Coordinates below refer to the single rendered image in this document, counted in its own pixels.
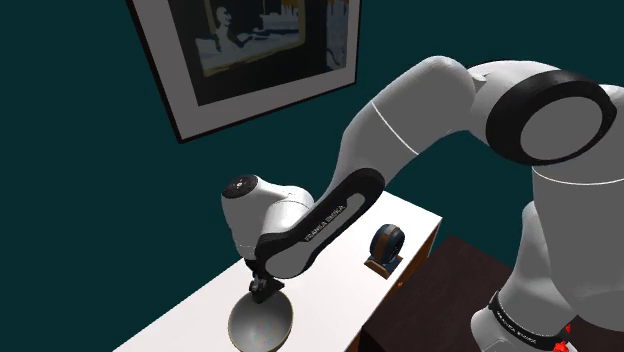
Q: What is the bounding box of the grey bowl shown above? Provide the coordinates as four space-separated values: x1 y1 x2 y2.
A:
227 288 296 352

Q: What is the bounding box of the white-topped wooden table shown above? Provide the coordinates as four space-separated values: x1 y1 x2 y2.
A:
112 190 444 352

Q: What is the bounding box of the dark disc on wooden base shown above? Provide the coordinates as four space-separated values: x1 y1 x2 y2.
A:
363 223 407 281

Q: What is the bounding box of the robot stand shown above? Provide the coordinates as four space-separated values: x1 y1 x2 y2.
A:
362 234 624 352

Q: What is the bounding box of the framed wall picture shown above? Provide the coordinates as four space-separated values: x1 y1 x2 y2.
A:
125 0 363 145

